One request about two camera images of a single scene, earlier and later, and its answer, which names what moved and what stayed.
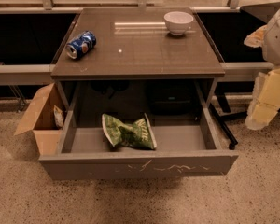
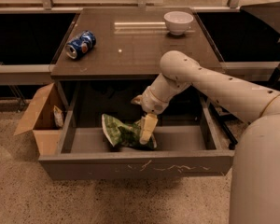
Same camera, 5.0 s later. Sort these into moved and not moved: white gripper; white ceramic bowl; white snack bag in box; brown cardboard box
Moved: white gripper
Not moved: brown cardboard box; white ceramic bowl; white snack bag in box
